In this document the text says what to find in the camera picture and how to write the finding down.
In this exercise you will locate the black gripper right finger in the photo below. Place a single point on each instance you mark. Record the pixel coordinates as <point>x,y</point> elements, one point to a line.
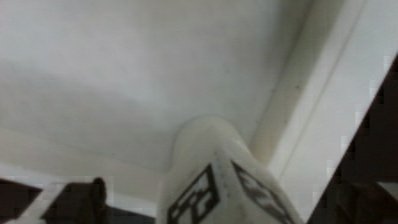
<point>366,206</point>

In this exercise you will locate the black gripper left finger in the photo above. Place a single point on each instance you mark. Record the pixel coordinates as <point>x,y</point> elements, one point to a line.
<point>78,206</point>

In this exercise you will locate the white table leg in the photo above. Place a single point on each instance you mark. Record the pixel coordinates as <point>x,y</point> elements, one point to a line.
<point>218,189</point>

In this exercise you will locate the white square tabletop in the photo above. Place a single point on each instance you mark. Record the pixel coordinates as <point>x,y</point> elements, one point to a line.
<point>121,66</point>

